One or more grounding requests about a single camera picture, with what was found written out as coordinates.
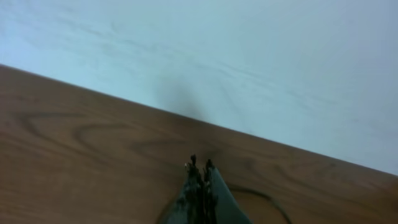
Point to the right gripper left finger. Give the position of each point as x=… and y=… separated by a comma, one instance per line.
x=187, y=207

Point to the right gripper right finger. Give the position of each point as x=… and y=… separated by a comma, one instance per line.
x=220, y=205

